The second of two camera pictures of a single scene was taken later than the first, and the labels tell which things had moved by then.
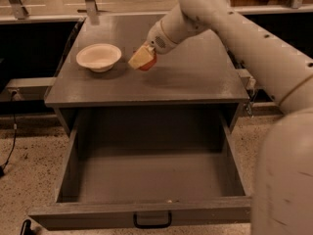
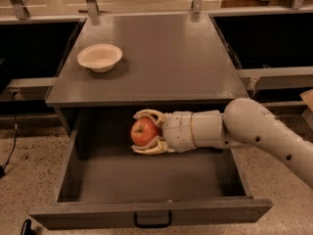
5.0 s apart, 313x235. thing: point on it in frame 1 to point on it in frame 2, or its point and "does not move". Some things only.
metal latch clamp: x=251 y=86 does not move
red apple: x=151 y=64 to x=144 y=131
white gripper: x=157 y=41 to x=178 y=130
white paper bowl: x=100 y=57 does not move
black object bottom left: x=26 y=228 does not move
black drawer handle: x=163 y=226 does not move
